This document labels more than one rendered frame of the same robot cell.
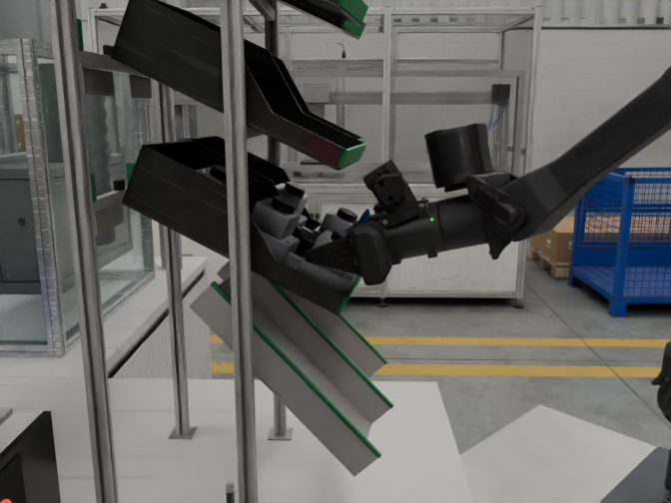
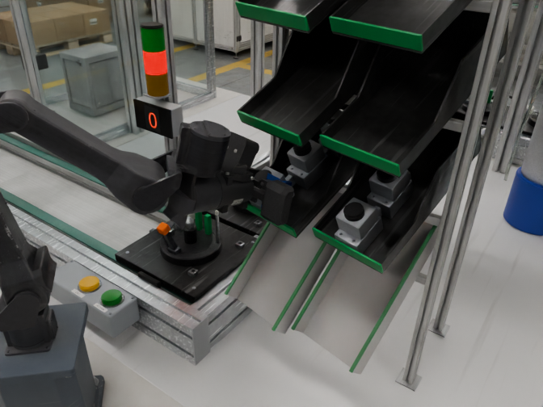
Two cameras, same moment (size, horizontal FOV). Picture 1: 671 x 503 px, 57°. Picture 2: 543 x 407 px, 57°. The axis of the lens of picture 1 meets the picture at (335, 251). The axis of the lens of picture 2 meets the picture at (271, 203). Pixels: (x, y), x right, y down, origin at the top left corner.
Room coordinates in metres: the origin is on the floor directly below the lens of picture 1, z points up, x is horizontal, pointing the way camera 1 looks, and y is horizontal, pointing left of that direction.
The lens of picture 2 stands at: (1.11, -0.60, 1.65)
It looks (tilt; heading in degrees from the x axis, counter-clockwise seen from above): 31 degrees down; 123
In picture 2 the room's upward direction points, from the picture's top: 2 degrees clockwise
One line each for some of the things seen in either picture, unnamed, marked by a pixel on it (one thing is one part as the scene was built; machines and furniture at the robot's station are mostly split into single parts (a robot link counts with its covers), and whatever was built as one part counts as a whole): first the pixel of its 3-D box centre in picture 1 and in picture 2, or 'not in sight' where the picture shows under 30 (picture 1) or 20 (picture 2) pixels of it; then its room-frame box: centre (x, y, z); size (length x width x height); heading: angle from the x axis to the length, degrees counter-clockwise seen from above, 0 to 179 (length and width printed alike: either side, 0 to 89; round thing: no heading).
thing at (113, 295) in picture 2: not in sight; (111, 299); (0.44, -0.15, 0.96); 0.04 x 0.04 x 0.02
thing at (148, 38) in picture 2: not in sight; (153, 38); (0.27, 0.19, 1.38); 0.05 x 0.05 x 0.05
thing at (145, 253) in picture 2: not in sight; (191, 250); (0.46, 0.07, 0.96); 0.24 x 0.24 x 0.02; 89
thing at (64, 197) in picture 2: not in sight; (115, 220); (0.16, 0.10, 0.91); 0.84 x 0.28 x 0.10; 179
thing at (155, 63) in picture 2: not in sight; (155, 60); (0.27, 0.19, 1.33); 0.05 x 0.05 x 0.05
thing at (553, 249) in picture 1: (608, 246); not in sight; (5.52, -2.48, 0.20); 1.20 x 0.80 x 0.41; 89
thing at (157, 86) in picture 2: not in sight; (157, 82); (0.27, 0.19, 1.28); 0.05 x 0.05 x 0.05
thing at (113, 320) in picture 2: not in sight; (92, 296); (0.37, -0.14, 0.93); 0.21 x 0.07 x 0.06; 179
